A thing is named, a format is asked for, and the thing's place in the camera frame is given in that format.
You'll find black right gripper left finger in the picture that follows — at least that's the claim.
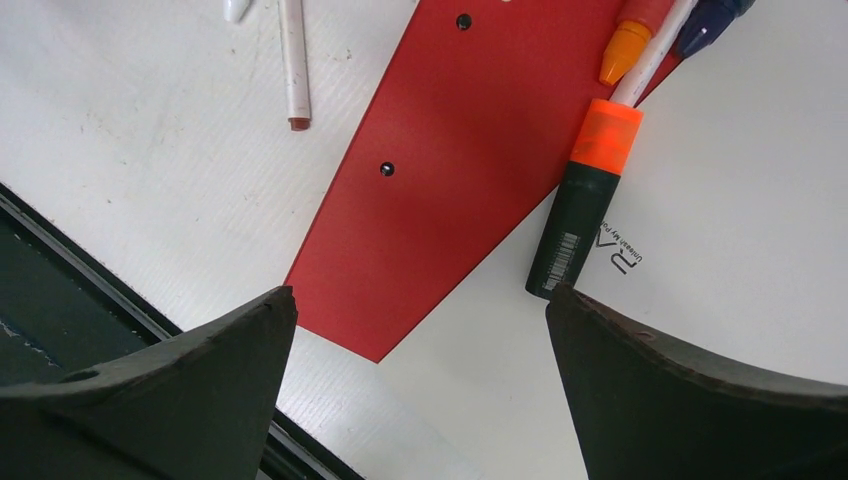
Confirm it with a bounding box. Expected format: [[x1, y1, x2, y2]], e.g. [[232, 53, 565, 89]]
[[1, 287, 298, 479]]

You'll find orange black highlighter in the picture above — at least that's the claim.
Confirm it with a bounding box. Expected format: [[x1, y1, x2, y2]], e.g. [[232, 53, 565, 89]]
[[525, 99, 643, 299]]

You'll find red binder folder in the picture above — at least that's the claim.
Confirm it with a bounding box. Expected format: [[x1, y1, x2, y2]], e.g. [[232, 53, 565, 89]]
[[283, 0, 684, 365]]

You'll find blue white small marker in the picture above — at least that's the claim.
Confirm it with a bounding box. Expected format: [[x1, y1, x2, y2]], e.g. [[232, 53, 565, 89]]
[[223, 0, 252, 24]]

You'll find dark blue marker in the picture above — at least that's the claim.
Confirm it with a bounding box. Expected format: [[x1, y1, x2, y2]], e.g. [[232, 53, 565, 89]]
[[674, 0, 755, 60]]

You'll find white binder cover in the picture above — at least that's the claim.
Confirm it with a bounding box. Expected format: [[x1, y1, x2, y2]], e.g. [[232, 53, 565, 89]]
[[377, 1, 847, 479]]

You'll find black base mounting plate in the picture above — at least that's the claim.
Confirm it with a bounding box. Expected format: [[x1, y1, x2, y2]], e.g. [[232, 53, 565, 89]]
[[1, 189, 354, 479]]

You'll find orange crayon marker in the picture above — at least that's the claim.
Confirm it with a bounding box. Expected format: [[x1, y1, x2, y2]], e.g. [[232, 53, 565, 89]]
[[599, 0, 674, 86]]

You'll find white pen on binder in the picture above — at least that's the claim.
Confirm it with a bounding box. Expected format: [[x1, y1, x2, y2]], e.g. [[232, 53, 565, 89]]
[[609, 0, 697, 107]]

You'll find red brown white marker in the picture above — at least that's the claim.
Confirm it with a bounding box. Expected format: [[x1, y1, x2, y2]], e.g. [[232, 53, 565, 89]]
[[278, 0, 312, 132]]

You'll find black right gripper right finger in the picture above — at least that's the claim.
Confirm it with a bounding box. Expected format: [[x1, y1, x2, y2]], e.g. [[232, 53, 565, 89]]
[[546, 284, 847, 479]]

